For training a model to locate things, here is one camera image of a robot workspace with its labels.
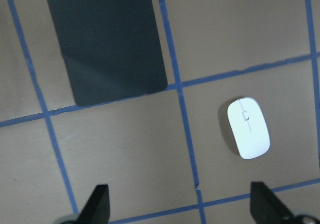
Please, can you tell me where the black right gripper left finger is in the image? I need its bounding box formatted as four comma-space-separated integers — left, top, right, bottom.
76, 184, 110, 224

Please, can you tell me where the black mousepad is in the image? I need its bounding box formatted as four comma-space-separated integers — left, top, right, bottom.
47, 0, 168, 107

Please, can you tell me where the white computer mouse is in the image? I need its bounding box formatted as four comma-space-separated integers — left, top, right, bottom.
227, 97, 271, 160

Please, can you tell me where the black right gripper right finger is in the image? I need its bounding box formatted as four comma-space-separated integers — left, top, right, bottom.
250, 182, 294, 224

